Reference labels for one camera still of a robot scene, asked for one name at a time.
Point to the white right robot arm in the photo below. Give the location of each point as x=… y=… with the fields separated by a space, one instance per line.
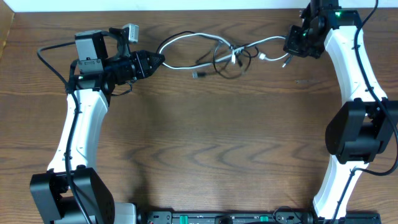
x=367 y=119

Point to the brown cardboard side panel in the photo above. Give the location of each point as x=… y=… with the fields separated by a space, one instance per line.
x=6 y=20

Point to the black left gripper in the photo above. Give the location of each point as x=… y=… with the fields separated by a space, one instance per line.
x=140 y=60

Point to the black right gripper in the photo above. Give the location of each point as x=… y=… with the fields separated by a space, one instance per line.
x=291 y=45

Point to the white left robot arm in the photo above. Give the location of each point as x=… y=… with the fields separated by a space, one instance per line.
x=71 y=191

